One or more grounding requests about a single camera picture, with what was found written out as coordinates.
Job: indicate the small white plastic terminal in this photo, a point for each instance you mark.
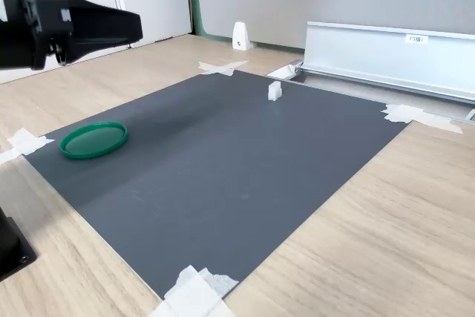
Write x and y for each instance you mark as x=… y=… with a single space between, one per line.
x=275 y=91

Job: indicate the round green lid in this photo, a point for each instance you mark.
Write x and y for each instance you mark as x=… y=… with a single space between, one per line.
x=92 y=142

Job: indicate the green partition edge strip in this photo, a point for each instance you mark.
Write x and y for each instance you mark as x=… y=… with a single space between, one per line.
x=196 y=16

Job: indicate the white masking tape piece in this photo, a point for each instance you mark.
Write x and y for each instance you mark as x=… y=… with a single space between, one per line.
x=412 y=114
x=29 y=142
x=193 y=294
x=222 y=67

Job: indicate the dark grey mat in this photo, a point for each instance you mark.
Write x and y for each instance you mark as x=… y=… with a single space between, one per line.
x=222 y=183

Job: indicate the small white printed label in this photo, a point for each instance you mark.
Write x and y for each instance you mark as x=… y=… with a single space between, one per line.
x=417 y=39

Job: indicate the small white bracket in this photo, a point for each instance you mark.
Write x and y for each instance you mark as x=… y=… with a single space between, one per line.
x=241 y=36

